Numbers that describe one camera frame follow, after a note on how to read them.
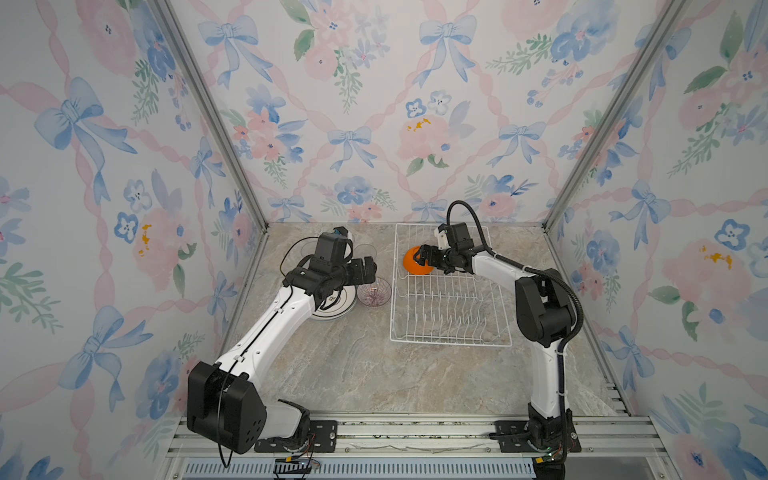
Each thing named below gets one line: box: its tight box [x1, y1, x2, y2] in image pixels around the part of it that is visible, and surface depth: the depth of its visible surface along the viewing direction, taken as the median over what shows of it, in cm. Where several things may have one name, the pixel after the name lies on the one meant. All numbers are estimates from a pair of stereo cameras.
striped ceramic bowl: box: [357, 277, 392, 307], surface depth 100 cm
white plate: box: [310, 285, 357, 320], surface depth 94 cm
